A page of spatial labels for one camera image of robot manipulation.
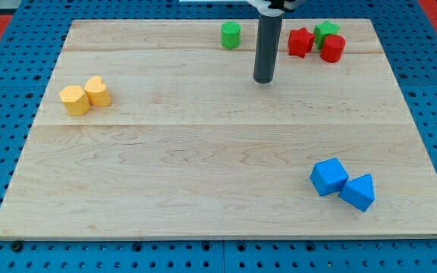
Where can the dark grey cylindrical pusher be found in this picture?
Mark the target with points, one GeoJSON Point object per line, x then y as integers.
{"type": "Point", "coordinates": [268, 34]}

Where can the wooden board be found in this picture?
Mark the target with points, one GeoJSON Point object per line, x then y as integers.
{"type": "Point", "coordinates": [191, 148]}

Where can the green star block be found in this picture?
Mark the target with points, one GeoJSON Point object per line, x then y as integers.
{"type": "Point", "coordinates": [322, 30]}

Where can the red star block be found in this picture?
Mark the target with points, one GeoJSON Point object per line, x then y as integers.
{"type": "Point", "coordinates": [300, 42]}

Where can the blue triangular prism block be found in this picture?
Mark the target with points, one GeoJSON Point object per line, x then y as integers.
{"type": "Point", "coordinates": [359, 192]}

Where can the blue cube block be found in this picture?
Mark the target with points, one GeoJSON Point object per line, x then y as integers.
{"type": "Point", "coordinates": [328, 176]}

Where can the yellow hexagon block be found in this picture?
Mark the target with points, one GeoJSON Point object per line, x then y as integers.
{"type": "Point", "coordinates": [74, 100]}

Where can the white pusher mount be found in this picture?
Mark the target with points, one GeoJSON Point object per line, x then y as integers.
{"type": "Point", "coordinates": [275, 7]}

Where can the red cylinder block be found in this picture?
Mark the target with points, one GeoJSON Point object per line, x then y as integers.
{"type": "Point", "coordinates": [333, 48]}

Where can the yellow heart block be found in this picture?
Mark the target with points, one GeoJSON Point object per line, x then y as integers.
{"type": "Point", "coordinates": [97, 92]}

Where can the green cylinder block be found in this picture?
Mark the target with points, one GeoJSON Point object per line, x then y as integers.
{"type": "Point", "coordinates": [230, 34]}

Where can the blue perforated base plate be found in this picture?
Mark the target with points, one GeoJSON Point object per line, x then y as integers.
{"type": "Point", "coordinates": [29, 49]}

